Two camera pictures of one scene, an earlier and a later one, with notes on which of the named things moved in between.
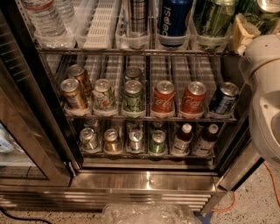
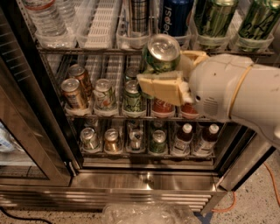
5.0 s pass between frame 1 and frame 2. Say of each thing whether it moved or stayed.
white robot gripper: moved
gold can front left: stayed
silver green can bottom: stayed
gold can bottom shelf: stayed
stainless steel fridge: stayed
